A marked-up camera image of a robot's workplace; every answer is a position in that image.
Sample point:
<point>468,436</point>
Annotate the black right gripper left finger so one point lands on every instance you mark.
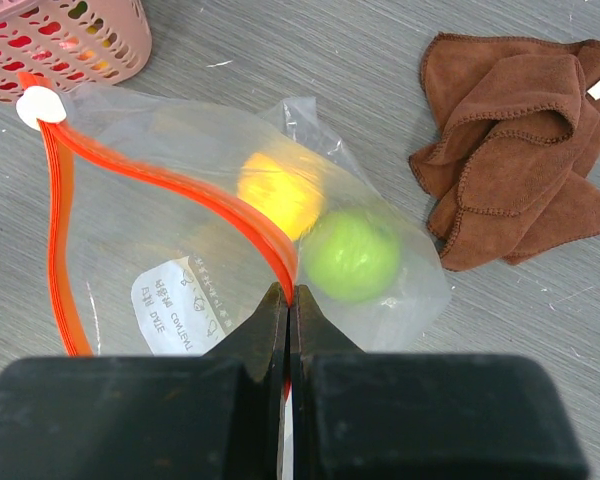
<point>214,416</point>

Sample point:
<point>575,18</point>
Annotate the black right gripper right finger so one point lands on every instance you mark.
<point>359,415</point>

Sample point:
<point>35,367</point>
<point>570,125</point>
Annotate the light green apple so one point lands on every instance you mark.
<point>352,255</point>

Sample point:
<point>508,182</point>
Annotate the clear zip top bag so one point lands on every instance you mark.
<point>151,251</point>

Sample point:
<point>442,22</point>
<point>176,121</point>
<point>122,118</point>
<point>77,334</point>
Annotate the orange yellow fruit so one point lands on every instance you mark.
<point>291,198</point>

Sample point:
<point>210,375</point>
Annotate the brown cloth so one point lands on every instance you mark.
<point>519,123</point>

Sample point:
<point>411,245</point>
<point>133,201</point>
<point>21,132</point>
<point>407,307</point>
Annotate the pink plastic basket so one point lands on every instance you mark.
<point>71,42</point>

